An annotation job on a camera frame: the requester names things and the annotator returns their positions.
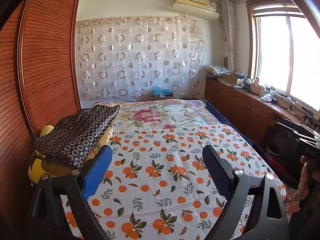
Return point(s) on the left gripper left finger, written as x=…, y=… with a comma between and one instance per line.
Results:
x=48, y=218

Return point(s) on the navy patterned shirt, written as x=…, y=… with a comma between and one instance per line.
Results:
x=75, y=137

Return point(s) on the stack of folded cloths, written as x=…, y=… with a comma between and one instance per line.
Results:
x=217, y=70

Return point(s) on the wall air conditioner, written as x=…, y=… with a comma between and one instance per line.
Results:
x=197, y=8

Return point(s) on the floral plush blanket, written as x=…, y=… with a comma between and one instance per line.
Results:
x=170, y=114

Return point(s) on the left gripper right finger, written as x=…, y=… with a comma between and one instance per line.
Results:
x=266, y=217

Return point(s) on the cardboard box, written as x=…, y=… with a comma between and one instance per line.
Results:
x=231, y=79

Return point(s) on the wooden slatted wardrobe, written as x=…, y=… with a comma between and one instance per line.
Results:
x=38, y=87

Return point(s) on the white side curtain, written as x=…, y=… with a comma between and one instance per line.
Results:
x=228, y=16

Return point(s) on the teal tissue box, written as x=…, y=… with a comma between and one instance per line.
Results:
x=160, y=93

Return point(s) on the circle pattern sheer curtain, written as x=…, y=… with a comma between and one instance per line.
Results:
x=127, y=57

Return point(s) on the orange print white blanket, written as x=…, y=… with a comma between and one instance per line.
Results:
x=158, y=186

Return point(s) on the yellow embroidered cloth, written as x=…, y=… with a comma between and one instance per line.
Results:
x=55, y=169

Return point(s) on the yellow plush toy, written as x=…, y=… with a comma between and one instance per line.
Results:
x=37, y=168

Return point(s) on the right hand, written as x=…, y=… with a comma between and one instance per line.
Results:
x=305, y=178

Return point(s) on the long wooden cabinet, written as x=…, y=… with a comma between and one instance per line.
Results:
x=252, y=117

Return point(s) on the window with wooden frame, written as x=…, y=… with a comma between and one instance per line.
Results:
x=285, y=50

